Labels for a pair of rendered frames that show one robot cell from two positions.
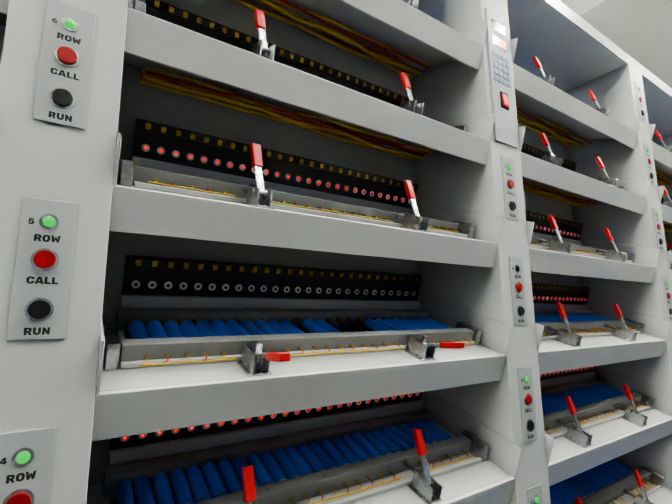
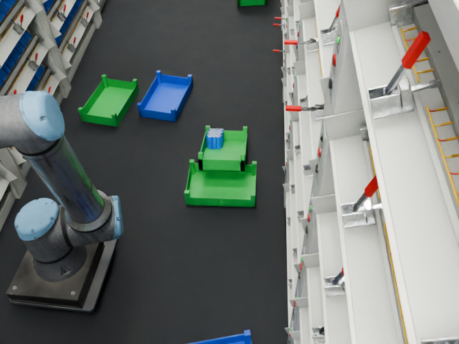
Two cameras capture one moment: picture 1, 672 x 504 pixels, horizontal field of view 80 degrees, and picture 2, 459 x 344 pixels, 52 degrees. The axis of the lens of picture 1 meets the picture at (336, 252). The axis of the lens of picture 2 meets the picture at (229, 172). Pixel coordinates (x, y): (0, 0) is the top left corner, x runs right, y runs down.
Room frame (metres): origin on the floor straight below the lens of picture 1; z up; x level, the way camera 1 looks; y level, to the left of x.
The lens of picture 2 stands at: (0.97, -0.89, 1.61)
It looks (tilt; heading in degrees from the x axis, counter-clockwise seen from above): 48 degrees down; 129
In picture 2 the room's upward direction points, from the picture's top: 2 degrees counter-clockwise
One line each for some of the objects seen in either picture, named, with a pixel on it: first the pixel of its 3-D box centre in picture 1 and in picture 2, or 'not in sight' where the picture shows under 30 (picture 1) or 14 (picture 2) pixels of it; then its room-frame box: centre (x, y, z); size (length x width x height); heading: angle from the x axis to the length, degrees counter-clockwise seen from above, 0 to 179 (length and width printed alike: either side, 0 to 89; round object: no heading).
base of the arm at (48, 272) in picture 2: not in sight; (56, 251); (-0.12, -0.55, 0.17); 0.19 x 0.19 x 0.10
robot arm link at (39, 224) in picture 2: not in sight; (46, 228); (-0.12, -0.54, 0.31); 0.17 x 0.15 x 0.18; 47
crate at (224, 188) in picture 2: not in sight; (221, 182); (0.09, 0.15, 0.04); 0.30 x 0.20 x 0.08; 33
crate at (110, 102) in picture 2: not in sight; (110, 99); (-0.74, 0.26, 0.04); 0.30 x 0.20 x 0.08; 113
